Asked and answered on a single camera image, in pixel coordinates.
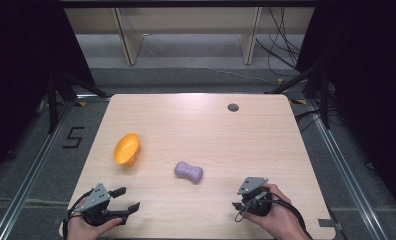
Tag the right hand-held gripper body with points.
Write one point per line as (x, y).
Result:
(252, 185)

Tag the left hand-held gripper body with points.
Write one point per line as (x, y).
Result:
(94, 200)

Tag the person's left hand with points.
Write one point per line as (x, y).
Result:
(82, 230)

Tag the person's right hand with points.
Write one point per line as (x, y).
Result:
(281, 218)

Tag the orange soap dish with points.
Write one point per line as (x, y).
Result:
(126, 149)

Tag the purple soap bar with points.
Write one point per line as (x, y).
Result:
(188, 172)

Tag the grey table grommet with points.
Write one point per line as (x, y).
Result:
(233, 107)

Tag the yellow floor tape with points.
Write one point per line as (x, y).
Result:
(299, 101)
(82, 104)
(281, 80)

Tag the black metal stand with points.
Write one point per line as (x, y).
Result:
(325, 100)
(52, 103)

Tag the black curtain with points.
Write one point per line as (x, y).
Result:
(22, 66)
(369, 83)

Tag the aluminium floor rail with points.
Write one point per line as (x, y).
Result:
(349, 173)
(29, 176)

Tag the grey table corner bracket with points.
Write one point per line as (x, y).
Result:
(327, 222)

